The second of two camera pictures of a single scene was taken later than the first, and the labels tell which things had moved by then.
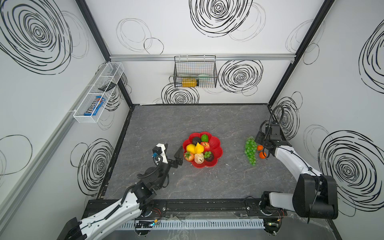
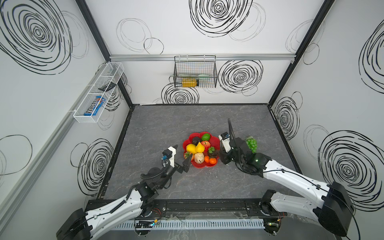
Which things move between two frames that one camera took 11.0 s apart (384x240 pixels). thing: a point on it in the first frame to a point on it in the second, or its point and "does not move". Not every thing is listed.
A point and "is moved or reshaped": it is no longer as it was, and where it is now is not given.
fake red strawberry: x=188 y=156 does not move
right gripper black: x=263 y=144 to x=234 y=149
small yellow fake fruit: x=199 y=148 does not move
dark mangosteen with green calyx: x=209 y=156 is moved or reshaped
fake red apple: x=206 y=146 does not move
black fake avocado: x=195 y=140 does not move
